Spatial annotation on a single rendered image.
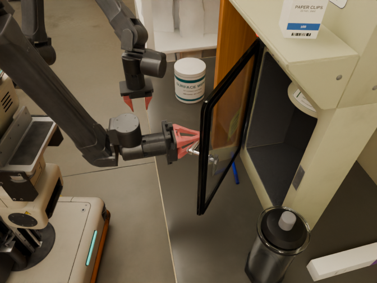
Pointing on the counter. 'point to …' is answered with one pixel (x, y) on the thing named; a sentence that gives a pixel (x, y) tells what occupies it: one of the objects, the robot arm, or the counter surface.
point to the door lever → (194, 148)
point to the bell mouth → (301, 102)
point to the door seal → (210, 123)
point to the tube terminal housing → (334, 117)
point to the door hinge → (253, 90)
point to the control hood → (303, 52)
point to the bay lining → (277, 111)
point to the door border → (206, 129)
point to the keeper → (298, 177)
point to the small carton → (302, 18)
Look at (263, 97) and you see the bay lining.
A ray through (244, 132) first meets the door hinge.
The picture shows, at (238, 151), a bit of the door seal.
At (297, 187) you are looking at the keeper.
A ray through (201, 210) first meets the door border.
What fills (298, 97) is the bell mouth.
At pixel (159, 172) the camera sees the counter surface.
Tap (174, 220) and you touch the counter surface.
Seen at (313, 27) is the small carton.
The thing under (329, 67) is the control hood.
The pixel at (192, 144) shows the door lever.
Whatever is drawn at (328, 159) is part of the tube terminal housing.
